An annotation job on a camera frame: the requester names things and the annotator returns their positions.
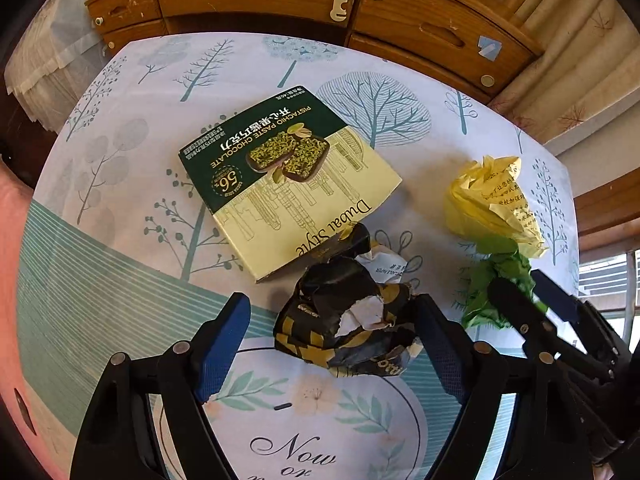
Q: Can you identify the metal window grille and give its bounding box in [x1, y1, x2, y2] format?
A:
[577, 247, 638, 313]

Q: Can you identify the tree print tablecloth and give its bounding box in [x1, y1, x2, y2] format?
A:
[17, 34, 581, 480]

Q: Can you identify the pink mat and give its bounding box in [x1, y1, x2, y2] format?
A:
[0, 160, 76, 480]

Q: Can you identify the green and cream chocolate box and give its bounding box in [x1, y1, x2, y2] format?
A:
[179, 85, 403, 285]

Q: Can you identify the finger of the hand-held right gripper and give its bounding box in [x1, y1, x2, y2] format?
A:
[486, 276, 616, 386]
[531, 269, 633, 356]

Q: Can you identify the white lace bed cover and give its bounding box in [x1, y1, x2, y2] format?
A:
[5, 0, 126, 133]

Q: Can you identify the green paper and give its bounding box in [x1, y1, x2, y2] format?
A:
[460, 250, 536, 331]

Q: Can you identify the beige curtain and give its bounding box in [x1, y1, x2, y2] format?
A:
[487, 0, 640, 146]

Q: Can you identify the crumpled yellow paper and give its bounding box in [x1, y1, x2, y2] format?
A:
[445, 155, 548, 260]

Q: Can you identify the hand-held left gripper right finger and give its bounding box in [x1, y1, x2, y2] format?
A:
[414, 294, 596, 480]

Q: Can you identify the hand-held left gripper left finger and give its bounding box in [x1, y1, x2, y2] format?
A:
[70, 292, 252, 480]

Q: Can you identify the black and gold wrapper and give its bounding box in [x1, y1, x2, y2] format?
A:
[272, 222, 426, 380]

